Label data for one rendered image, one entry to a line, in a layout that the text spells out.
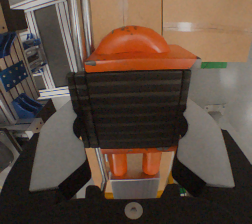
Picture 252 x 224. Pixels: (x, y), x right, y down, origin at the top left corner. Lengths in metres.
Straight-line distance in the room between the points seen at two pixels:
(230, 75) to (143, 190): 1.74
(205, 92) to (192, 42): 0.95
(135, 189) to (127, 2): 0.79
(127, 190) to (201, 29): 0.87
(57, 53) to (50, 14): 0.31
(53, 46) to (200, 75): 1.41
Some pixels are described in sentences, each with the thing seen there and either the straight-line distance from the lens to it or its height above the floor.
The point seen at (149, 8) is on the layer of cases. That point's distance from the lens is 0.85.
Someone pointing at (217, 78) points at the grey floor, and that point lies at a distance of 1.79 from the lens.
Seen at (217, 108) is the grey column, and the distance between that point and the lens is 1.99.
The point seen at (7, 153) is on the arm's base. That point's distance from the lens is 0.72.
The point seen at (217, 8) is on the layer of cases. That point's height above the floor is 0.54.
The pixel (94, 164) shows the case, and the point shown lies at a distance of 0.76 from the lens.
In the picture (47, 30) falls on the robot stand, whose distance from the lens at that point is 1.32.
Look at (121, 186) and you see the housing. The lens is 0.20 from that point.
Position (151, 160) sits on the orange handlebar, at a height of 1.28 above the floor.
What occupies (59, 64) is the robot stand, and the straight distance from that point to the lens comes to 1.34.
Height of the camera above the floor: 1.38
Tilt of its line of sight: 60 degrees down
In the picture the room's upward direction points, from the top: 179 degrees clockwise
